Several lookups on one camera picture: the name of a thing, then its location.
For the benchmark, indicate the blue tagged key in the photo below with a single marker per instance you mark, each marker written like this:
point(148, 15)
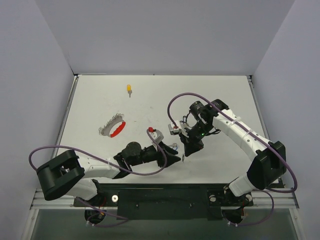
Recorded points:
point(174, 146)

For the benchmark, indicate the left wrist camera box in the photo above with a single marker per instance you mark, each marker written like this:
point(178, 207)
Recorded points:
point(156, 134)

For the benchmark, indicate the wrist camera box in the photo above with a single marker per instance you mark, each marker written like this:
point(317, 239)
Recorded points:
point(156, 134)
point(177, 128)

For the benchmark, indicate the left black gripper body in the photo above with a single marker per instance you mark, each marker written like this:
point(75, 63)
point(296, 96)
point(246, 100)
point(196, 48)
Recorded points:
point(162, 155)

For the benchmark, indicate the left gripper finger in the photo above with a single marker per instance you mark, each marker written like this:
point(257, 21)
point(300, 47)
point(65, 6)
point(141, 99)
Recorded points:
point(165, 163)
point(169, 149)

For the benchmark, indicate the yellow tagged key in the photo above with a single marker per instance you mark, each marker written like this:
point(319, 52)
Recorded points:
point(129, 90)

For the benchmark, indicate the red handled keyring holder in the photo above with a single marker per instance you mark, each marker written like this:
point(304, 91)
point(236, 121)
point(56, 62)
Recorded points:
point(113, 127)

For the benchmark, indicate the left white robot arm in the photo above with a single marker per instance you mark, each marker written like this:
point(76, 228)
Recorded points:
point(68, 174)

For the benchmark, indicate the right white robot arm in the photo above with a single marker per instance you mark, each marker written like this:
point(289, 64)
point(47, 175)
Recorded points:
point(265, 168)

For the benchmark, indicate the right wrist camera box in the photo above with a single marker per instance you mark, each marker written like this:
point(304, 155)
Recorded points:
point(177, 128)

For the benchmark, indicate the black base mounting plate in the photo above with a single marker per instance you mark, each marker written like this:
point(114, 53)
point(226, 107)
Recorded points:
point(169, 201)

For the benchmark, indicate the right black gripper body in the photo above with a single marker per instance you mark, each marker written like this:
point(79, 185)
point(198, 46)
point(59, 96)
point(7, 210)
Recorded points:
point(191, 140)

